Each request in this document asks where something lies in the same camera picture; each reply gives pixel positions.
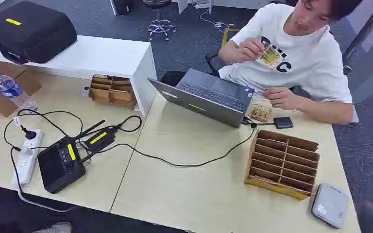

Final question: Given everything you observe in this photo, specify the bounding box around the chrome stool base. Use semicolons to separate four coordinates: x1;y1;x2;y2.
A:
142;0;177;42

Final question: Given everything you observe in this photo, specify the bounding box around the person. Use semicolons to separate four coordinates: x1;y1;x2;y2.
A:
218;0;364;126

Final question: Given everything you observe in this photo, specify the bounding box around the white shoe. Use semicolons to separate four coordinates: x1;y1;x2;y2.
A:
31;221;73;233

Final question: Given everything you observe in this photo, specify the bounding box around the black box on floor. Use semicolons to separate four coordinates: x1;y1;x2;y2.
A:
110;0;136;16

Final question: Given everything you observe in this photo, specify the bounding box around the grey flat box device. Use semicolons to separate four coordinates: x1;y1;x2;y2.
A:
310;183;350;230

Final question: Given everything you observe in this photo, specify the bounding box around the black office chair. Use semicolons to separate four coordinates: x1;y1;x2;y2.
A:
160;52;221;88

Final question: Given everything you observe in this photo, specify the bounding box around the looped black cable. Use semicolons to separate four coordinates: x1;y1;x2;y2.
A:
3;109;84;152

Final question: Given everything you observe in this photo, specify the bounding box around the black plug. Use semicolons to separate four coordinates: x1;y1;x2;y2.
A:
19;124;38;140

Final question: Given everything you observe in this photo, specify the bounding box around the clear water bottle blue cap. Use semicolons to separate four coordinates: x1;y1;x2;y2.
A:
0;69;39;114

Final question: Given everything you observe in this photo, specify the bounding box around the black router with antennas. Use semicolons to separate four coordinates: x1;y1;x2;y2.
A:
37;119;117;195

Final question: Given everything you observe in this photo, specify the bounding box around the large wooden slotted card box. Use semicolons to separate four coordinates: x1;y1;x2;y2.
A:
244;129;321;201

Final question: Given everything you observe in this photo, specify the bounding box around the grey laptop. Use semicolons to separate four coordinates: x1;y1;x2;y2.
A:
147;68;255;129

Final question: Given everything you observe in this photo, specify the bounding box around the person's right hand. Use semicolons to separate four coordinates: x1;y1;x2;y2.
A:
235;37;267;64

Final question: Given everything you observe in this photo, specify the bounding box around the person's left hand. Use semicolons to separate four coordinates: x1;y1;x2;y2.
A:
263;86;299;111

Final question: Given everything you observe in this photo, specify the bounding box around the white floor cable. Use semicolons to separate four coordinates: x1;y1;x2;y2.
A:
199;9;236;33

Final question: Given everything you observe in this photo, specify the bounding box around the flat brown cardboard box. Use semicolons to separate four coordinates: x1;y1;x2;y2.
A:
0;61;42;118

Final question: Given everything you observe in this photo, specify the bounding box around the long black cable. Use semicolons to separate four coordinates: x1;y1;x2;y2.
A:
104;119;258;168

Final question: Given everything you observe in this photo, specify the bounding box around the white power strip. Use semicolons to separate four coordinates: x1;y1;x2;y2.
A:
10;129;44;187

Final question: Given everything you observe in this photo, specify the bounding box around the white desk shelf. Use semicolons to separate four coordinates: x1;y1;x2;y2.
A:
0;27;158;117

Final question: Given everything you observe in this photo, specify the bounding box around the power strip cord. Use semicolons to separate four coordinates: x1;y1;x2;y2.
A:
10;147;78;214

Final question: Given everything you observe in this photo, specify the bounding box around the stack of printed cards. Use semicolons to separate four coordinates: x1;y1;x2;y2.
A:
248;104;272;123

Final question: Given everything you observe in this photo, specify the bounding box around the black carry case yellow label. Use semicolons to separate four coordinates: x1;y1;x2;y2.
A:
0;1;78;65

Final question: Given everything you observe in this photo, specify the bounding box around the black power adapter yellow label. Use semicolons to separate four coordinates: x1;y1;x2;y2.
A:
84;126;119;152

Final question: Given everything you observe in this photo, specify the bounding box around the yellow printed card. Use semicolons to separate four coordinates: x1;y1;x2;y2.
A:
256;43;286;70

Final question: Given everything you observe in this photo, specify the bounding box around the small black square device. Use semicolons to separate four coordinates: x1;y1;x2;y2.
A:
273;116;294;130

